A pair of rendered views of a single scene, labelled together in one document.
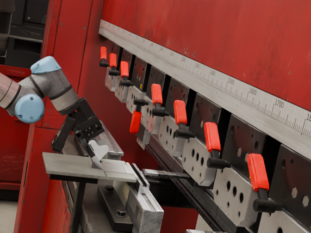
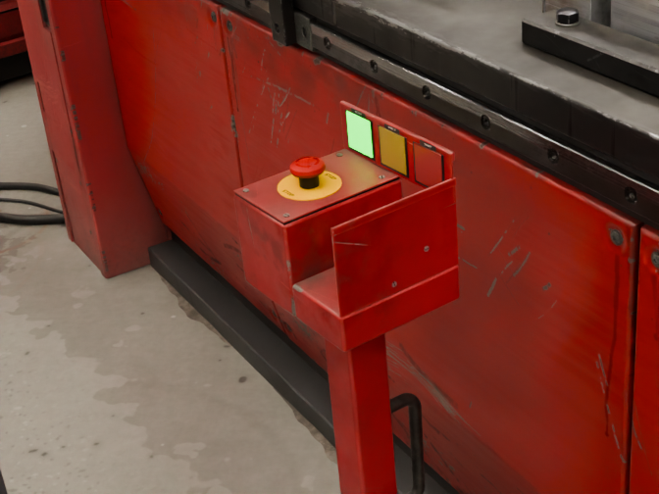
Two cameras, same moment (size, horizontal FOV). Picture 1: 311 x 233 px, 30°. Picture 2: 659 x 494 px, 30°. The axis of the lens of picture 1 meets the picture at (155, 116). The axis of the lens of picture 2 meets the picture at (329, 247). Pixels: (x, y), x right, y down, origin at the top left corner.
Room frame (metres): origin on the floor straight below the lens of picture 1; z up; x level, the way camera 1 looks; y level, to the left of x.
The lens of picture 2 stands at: (-0.01, 0.48, 1.38)
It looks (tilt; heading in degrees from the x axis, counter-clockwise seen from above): 29 degrees down; 349
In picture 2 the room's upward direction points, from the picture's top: 6 degrees counter-clockwise
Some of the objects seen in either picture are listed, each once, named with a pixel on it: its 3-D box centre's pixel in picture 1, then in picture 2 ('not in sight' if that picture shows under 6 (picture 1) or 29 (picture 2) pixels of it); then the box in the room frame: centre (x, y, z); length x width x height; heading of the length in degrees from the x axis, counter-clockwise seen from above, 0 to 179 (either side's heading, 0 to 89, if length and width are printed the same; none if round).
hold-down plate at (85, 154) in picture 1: (84, 147); not in sight; (2.29, 0.26, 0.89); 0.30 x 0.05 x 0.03; 17
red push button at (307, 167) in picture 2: not in sight; (308, 175); (1.20, 0.26, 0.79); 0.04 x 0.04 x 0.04
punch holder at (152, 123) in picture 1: (165, 101); not in sight; (1.56, -0.02, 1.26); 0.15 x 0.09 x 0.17; 17
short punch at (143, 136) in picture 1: (143, 131); not in sight; (1.73, 0.03, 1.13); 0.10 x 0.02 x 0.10; 17
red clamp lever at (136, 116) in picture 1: (138, 116); not in sight; (1.56, 0.05, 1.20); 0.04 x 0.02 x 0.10; 107
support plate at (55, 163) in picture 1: (88, 167); not in sight; (1.69, 0.17, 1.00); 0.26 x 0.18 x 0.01; 107
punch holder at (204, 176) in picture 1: (217, 140); not in sight; (1.18, -0.14, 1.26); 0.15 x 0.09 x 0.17; 17
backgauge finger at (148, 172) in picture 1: (183, 173); not in sight; (1.77, -0.12, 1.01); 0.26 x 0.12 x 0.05; 107
